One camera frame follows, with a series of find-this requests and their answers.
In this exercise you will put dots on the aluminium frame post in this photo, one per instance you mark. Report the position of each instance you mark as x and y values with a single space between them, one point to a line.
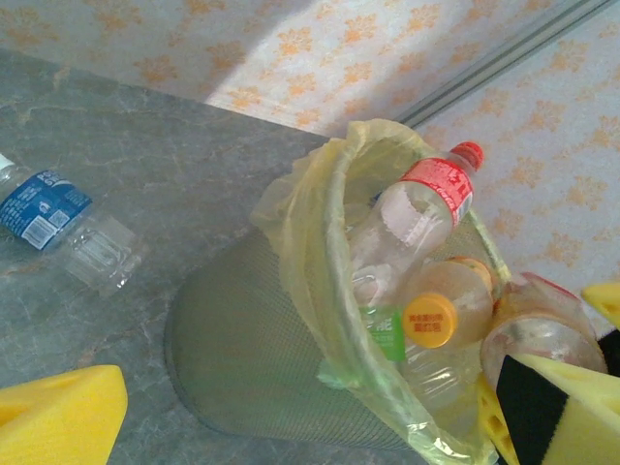
508 63

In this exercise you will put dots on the mesh waste bin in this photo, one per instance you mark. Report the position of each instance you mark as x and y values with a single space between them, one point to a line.
232 339

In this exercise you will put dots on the green label clear bottle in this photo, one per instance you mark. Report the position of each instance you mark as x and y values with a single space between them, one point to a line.
385 334

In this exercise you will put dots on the blue label water bottle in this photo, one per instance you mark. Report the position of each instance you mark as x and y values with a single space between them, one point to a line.
48 213

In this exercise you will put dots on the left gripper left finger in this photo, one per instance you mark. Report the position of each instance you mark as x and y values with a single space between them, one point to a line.
48 421

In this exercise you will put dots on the red gold tea bottle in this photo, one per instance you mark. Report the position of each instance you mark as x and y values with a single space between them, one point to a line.
537 334

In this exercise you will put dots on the yellow-lined trash bin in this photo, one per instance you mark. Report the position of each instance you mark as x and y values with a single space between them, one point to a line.
310 194

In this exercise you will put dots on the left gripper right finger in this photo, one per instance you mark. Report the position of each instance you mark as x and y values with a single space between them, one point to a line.
581 416

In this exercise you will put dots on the orange juice bottle yellow cap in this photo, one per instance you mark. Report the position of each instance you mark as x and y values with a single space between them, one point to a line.
431 319

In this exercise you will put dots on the red label cola bottle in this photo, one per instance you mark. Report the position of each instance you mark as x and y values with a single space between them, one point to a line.
421 208

